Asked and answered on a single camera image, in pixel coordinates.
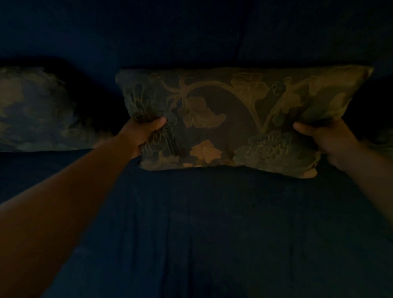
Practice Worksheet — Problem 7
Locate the floral patterned cushion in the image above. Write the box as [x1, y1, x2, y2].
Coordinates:
[115, 65, 374, 179]
[0, 66, 112, 152]

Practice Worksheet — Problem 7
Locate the person's left forearm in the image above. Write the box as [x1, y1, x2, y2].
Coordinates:
[0, 134, 138, 298]

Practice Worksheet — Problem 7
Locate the dark blue sofa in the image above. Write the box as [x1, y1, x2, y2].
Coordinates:
[0, 0, 393, 298]

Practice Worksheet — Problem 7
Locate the person's right forearm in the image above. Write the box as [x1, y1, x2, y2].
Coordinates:
[340, 144, 393, 229]

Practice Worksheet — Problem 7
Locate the person's left hand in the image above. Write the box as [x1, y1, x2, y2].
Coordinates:
[117, 116, 168, 159]

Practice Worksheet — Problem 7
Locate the person's right hand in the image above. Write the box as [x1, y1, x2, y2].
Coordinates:
[292, 119, 363, 171]

